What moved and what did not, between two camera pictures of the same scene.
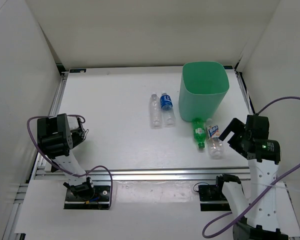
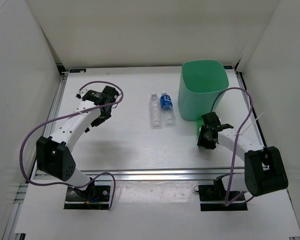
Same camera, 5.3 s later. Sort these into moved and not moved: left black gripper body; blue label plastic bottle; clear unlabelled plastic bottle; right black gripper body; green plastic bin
Moved: left black gripper body; right black gripper body
Not moved: green plastic bin; blue label plastic bottle; clear unlabelled plastic bottle
